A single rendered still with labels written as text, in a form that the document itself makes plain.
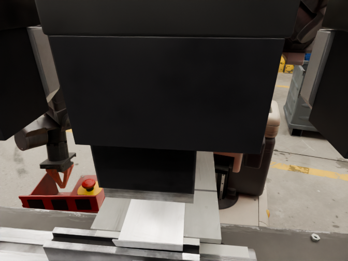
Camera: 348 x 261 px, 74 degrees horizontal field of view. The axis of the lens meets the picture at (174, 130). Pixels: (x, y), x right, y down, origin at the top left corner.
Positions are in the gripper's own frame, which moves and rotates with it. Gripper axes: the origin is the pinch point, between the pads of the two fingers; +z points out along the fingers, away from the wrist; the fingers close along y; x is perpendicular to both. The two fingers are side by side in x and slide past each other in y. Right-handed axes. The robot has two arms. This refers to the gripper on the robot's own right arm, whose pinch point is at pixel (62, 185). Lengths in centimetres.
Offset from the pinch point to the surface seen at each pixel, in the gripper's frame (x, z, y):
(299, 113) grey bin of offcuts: 166, 8, -172
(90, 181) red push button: 9.9, -2.5, 2.4
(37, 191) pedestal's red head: -5.1, -0.6, 4.5
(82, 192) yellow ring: 7.4, 0.6, 3.2
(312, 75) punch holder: 47, -33, 44
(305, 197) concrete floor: 133, 58, -90
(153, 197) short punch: 33, -20, 42
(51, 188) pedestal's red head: -5.2, 2.3, -2.4
